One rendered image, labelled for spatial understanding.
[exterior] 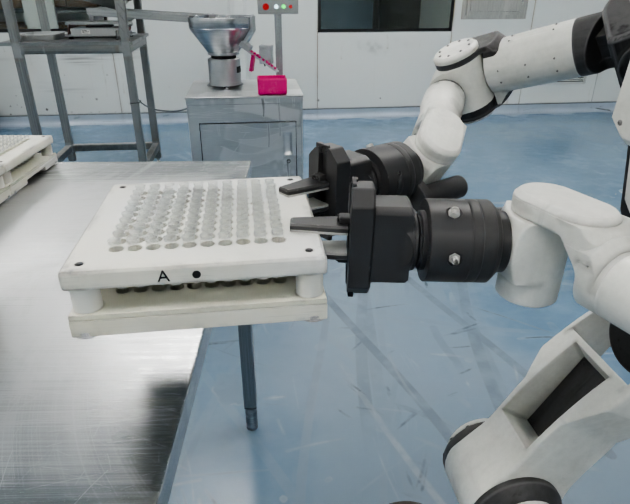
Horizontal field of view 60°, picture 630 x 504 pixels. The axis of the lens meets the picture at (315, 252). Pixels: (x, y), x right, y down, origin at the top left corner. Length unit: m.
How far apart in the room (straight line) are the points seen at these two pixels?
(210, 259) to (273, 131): 2.57
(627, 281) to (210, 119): 2.70
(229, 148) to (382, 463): 1.94
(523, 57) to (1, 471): 0.90
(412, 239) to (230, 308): 0.19
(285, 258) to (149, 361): 0.27
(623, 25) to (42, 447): 0.90
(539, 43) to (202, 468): 1.42
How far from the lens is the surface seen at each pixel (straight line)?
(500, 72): 1.01
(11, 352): 0.80
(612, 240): 0.55
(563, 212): 0.55
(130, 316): 0.54
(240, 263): 0.51
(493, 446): 0.93
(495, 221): 0.56
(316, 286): 0.53
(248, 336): 1.63
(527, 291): 0.61
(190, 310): 0.53
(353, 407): 1.94
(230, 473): 1.76
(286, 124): 3.05
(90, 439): 0.63
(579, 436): 0.90
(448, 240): 0.55
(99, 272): 0.53
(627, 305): 0.52
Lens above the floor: 1.31
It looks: 27 degrees down
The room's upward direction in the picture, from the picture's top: straight up
